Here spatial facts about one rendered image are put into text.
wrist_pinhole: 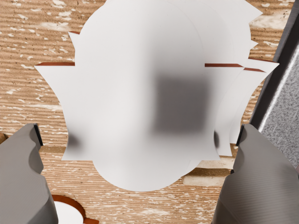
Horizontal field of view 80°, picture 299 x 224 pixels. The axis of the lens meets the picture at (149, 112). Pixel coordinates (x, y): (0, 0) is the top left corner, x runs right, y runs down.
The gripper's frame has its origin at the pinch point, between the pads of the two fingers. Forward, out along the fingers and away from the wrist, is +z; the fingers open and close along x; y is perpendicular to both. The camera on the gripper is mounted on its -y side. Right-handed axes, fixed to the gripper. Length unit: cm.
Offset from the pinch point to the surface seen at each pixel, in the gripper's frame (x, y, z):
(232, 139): 8.0, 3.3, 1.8
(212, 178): 8.1, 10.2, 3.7
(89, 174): -7.3, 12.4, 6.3
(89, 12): -4.5, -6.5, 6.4
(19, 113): -13.5, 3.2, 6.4
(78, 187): -9.2, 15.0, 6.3
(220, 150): 6.6, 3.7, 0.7
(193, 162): 4.5, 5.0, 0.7
